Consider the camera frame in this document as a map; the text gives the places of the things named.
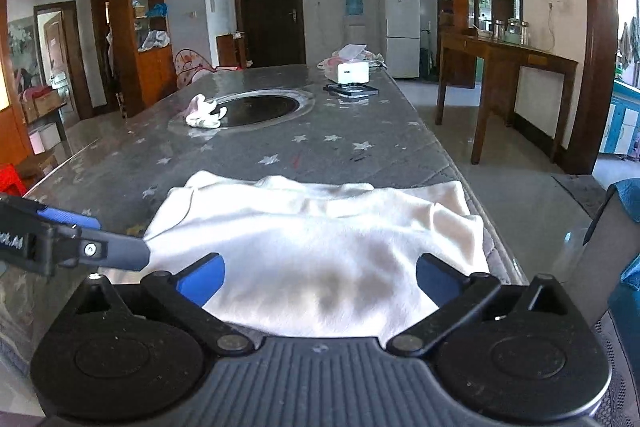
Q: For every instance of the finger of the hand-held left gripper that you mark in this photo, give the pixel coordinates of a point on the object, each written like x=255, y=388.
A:
x=120, y=252
x=70, y=218

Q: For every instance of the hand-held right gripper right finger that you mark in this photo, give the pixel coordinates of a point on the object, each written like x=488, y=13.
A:
x=437, y=278

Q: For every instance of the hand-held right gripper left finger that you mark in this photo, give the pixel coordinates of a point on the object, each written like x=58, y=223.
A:
x=202, y=281

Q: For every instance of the cream sweatshirt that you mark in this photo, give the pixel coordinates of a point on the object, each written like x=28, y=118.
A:
x=310, y=247

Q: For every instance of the hanging dark clothes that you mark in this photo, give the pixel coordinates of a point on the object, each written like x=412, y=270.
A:
x=111, y=62

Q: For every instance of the red plastic stool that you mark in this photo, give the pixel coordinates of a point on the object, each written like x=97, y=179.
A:
x=11, y=179

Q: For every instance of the white storage box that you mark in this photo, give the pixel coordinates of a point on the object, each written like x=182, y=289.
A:
x=45, y=139

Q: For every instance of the cardboard box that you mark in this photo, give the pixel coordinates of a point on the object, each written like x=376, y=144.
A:
x=45, y=104

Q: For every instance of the grey star quilted table cover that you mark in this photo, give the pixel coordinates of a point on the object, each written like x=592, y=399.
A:
x=350, y=147

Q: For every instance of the white small cloth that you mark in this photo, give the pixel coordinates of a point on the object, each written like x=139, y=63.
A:
x=207, y=119

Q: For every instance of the brown inner door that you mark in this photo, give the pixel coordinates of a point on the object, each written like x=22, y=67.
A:
x=65, y=57

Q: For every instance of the wooden shelf cabinet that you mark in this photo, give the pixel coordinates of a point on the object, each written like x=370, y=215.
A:
x=150, y=77

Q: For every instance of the dark floor mat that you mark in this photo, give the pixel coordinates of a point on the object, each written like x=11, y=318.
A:
x=580, y=194

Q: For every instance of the framed flower painting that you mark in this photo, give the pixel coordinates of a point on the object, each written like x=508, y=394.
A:
x=22, y=52

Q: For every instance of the round black table hob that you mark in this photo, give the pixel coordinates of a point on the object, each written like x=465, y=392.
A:
x=260, y=107

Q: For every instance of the white plastic bag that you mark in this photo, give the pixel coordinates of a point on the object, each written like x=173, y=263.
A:
x=155, y=41

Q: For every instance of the pink white tissue box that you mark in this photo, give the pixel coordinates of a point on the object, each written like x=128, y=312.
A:
x=352, y=74

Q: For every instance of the blue plastic bag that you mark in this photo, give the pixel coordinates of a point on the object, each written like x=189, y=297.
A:
x=157, y=11

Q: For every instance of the small wooden cabinet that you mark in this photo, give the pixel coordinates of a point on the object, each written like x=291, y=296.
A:
x=227, y=52

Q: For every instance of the patterned cloth bundle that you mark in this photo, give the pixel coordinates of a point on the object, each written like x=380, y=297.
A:
x=375, y=57

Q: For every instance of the wooden console table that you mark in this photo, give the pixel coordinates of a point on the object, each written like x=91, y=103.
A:
x=500, y=52

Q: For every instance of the blue bathroom cabinet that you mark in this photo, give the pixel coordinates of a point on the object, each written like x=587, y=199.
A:
x=622, y=122

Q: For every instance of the white refrigerator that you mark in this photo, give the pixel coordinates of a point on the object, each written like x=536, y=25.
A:
x=400, y=32

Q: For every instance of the steel canister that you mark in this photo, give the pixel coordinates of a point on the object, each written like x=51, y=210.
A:
x=498, y=31
x=524, y=33

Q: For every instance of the glass jar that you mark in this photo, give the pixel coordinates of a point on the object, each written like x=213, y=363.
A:
x=512, y=32

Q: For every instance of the dark wooden door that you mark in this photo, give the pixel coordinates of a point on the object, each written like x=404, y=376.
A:
x=270, y=17

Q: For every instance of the water dispenser with blue bottle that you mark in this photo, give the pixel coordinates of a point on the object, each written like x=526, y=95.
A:
x=354, y=2

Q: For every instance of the hanging grey towel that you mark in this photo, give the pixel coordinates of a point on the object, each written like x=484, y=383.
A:
x=631, y=42

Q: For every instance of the black flat frame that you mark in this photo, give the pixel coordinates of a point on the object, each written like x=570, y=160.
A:
x=350, y=91

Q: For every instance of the wooden archway frame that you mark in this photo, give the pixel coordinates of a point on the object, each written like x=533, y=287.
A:
x=595, y=32

